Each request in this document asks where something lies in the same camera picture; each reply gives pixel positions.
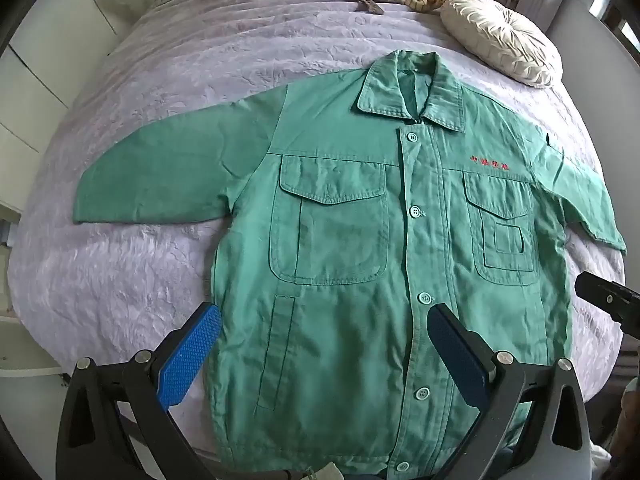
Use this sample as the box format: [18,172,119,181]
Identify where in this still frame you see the white wardrobe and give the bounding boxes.
[0,0,132,221]

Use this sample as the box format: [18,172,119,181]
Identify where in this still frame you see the green work jacket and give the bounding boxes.
[73,49,628,480]

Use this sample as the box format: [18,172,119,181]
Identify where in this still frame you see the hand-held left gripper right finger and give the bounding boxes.
[426,302,595,480]

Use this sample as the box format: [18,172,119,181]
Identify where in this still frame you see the lavender quilted bedspread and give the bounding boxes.
[7,0,627,453]

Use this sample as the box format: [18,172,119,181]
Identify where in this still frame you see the window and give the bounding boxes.
[587,0,636,41]

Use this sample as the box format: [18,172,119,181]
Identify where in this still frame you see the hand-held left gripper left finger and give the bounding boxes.
[55,301,223,480]

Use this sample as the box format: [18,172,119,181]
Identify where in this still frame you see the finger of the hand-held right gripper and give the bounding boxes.
[574,271,640,332]

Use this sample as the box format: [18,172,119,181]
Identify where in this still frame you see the round cream pleated pillow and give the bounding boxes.
[440,0,563,87]

